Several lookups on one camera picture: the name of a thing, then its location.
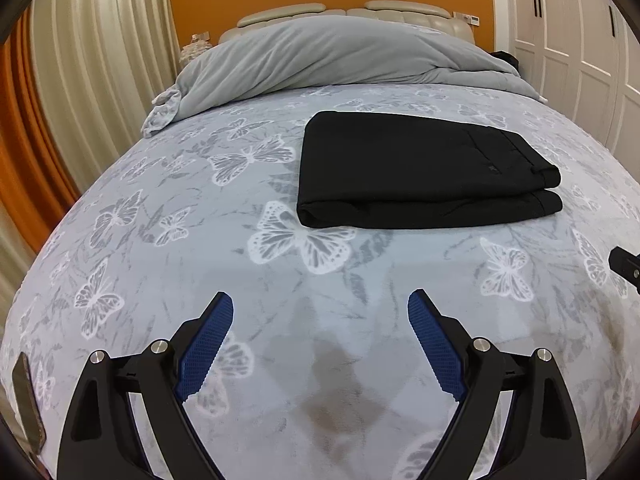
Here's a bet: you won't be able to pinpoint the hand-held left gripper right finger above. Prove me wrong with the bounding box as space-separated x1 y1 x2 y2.
407 288 586 480

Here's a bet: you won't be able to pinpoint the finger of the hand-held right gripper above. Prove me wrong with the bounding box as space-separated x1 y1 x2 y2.
609 246 640 292

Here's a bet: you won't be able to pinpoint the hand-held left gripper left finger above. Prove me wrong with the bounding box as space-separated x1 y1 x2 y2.
56 291 236 480

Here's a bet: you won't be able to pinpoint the black pants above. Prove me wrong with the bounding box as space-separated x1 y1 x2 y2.
296 110 564 231

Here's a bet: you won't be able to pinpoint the butterfly print grey blanket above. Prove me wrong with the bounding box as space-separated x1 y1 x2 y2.
0 82 640 480

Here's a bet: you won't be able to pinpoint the dark smartphone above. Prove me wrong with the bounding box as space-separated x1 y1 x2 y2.
11 353 47 456

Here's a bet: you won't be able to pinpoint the white panelled wardrobe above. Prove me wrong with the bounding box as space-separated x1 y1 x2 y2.
492 0 640 161

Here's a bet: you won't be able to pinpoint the orange curtain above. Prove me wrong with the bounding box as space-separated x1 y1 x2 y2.
0 10 81 256

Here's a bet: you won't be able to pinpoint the white bedside ornament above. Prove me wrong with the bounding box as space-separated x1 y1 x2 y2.
179 32 212 64

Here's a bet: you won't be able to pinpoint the cream pleated curtain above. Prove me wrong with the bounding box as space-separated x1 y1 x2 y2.
0 0 181 271

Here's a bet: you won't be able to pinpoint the plain grey duvet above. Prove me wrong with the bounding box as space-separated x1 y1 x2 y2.
141 15 546 139

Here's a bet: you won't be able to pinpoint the beige padded headboard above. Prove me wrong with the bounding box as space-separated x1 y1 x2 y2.
218 0 476 46

